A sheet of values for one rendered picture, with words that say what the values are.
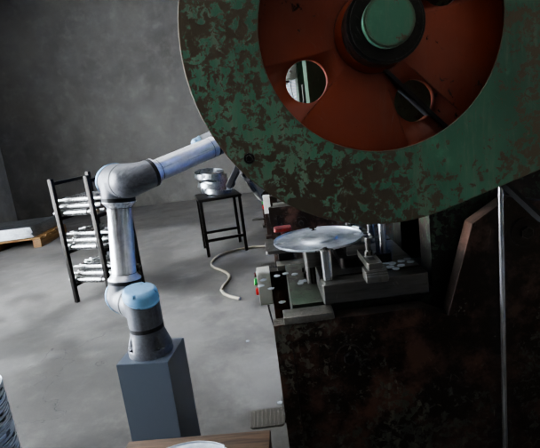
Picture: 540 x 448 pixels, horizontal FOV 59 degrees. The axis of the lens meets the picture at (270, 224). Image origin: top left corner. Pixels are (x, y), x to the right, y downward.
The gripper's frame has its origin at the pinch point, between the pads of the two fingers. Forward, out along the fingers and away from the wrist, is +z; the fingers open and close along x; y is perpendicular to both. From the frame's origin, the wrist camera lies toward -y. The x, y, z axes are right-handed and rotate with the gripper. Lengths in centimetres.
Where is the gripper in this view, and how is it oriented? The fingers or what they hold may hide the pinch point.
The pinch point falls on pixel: (259, 199)
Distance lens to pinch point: 193.7
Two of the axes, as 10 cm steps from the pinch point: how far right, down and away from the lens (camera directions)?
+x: 0.8, -0.9, 9.9
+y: 8.5, -5.2, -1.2
